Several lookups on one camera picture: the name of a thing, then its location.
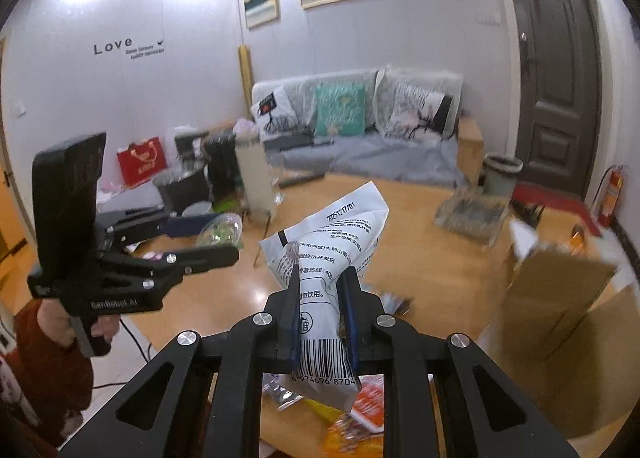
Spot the red gift bag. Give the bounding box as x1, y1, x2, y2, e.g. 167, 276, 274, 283
117, 136, 167, 188

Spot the white thermos bottle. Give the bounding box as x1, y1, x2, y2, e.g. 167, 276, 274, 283
235, 134, 277, 225

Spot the orange white snack packet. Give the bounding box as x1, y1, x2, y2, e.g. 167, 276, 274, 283
349, 374, 384, 434

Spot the cardboard box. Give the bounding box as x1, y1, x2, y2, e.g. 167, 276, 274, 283
480, 248, 639, 438

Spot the orange clear snack bag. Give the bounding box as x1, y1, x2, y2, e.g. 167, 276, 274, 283
319, 406, 384, 458

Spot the glass ashtray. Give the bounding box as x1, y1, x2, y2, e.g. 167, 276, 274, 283
434, 189, 508, 247

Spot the wooden side table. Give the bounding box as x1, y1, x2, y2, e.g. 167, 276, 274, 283
457, 117, 485, 187

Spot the person's left hand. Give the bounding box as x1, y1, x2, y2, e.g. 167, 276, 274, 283
37, 299, 120, 348

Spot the dark entrance door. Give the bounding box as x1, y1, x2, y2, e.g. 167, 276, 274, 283
513, 0, 601, 197

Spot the white printed snack packet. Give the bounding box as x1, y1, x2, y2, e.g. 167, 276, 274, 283
260, 182, 388, 412

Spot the grey sofa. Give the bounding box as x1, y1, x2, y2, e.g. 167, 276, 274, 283
252, 66, 469, 188

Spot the grey trash bin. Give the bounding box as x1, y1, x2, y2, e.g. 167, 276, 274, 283
483, 152, 523, 199

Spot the red doormat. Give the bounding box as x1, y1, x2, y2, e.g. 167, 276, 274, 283
512, 182, 602, 237

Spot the white black cushion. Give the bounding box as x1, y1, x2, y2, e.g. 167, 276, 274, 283
250, 86, 299, 140

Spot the white tree-print cushion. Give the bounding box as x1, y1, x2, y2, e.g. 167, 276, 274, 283
384, 83, 452, 143

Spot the black kettle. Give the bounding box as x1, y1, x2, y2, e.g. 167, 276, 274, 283
203, 130, 241, 204

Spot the red fire extinguisher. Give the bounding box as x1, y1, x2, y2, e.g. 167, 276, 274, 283
592, 164, 626, 228

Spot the teal cushion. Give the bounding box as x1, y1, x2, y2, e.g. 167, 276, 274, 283
314, 83, 367, 136

